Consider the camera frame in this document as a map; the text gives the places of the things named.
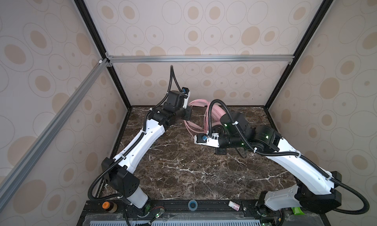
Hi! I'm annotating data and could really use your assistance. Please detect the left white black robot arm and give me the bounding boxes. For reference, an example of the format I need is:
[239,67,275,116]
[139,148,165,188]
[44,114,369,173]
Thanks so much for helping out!
[87,66,192,215]

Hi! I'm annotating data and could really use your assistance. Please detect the blue tape roll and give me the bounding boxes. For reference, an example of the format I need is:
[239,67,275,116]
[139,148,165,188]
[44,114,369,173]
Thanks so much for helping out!
[188,199,198,211]

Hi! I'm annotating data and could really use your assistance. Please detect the pink cat-ear headphones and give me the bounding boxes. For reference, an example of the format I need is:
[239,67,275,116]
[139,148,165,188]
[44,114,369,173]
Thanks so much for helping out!
[184,99,226,138]

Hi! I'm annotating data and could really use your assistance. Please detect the aluminium rail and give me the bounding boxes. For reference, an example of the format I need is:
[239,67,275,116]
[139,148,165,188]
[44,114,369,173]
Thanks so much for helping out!
[1,59,109,211]
[109,55,295,63]

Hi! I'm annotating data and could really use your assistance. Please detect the left black frame post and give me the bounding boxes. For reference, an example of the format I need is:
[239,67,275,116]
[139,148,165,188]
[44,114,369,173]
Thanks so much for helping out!
[73,0,132,110]

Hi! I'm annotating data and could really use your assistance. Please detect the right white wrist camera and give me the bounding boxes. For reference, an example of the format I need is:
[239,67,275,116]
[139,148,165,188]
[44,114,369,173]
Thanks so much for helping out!
[194,133,220,148]

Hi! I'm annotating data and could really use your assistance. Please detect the back aluminium rail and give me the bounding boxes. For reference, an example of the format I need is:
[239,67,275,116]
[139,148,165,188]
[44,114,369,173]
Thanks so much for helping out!
[109,55,295,63]

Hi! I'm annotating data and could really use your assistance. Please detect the right black frame post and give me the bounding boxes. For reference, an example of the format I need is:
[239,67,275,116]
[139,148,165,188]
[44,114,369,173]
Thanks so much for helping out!
[264,0,335,112]

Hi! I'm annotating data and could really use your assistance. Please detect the green packet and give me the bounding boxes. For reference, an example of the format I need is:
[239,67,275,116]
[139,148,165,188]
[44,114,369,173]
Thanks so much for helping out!
[291,207,305,215]

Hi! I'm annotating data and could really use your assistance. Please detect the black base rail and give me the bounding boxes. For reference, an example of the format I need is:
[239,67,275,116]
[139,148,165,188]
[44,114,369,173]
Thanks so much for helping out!
[77,199,330,226]

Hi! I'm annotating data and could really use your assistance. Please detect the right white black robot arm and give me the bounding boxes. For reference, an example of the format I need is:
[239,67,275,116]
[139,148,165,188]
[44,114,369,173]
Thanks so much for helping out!
[197,99,370,215]

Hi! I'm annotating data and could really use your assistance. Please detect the black frame post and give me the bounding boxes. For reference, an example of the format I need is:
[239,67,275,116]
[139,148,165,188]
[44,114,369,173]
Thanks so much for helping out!
[73,0,132,110]
[264,0,335,112]

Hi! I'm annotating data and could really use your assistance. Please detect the small white pink box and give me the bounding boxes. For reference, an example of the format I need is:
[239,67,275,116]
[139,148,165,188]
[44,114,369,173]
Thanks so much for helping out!
[228,200,240,211]

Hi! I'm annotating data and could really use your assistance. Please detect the left aluminium rail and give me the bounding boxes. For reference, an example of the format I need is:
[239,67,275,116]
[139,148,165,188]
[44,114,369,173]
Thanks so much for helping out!
[1,59,109,211]

